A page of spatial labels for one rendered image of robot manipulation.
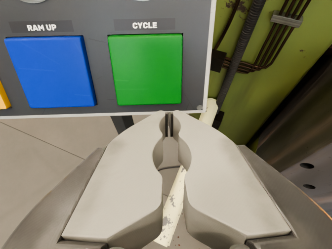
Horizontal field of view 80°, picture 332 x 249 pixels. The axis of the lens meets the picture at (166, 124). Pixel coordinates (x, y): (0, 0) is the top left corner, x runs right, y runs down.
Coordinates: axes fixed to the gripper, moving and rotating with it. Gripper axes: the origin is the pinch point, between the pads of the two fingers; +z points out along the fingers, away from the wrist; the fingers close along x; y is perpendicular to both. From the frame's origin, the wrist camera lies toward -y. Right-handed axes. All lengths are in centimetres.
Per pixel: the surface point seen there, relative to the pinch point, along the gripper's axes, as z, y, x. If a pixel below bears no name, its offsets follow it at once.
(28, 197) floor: 64, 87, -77
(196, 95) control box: 11.1, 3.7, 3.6
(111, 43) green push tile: 10.4, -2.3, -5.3
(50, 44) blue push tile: 10.3, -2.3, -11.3
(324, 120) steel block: 21.3, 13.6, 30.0
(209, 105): 47, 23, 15
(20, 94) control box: 10.8, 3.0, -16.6
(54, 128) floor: 103, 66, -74
